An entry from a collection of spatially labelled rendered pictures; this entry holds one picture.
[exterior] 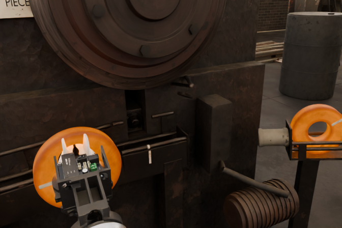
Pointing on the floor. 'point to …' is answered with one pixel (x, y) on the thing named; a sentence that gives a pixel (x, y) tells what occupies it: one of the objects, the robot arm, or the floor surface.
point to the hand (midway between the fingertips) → (74, 147)
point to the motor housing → (260, 206)
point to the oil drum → (311, 55)
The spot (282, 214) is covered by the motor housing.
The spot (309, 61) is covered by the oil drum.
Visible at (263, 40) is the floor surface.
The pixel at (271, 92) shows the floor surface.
